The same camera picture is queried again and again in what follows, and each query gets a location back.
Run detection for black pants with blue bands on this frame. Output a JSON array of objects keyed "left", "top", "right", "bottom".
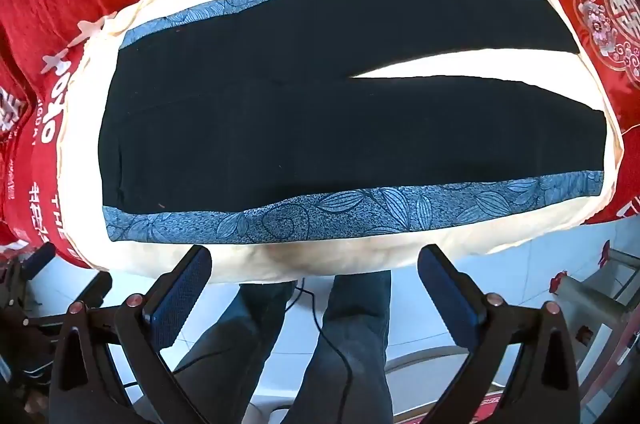
[{"left": 97, "top": 0, "right": 608, "bottom": 246}]

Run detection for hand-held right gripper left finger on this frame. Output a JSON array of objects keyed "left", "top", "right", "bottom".
[{"left": 49, "top": 244, "right": 214, "bottom": 424}]

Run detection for black cable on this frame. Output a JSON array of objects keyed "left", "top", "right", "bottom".
[{"left": 287, "top": 277, "right": 362, "bottom": 424}]

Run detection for grey metal stool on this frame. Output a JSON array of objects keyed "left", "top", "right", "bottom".
[{"left": 550, "top": 241, "right": 640, "bottom": 405}]

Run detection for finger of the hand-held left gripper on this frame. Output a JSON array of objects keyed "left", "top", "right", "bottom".
[
  {"left": 74, "top": 271, "right": 114, "bottom": 307},
  {"left": 22, "top": 243, "right": 57, "bottom": 278}
]

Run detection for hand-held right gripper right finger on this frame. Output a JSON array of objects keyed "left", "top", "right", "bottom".
[{"left": 416, "top": 244, "right": 585, "bottom": 424}]

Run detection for cream padded mat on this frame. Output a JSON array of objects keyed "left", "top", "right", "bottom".
[{"left": 57, "top": 0, "right": 627, "bottom": 286}]

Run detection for red embroidered cushion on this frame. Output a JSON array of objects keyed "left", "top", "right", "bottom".
[{"left": 540, "top": 0, "right": 640, "bottom": 145}]

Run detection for person's right leg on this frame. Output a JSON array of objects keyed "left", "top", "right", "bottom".
[{"left": 287, "top": 270, "right": 393, "bottom": 424}]

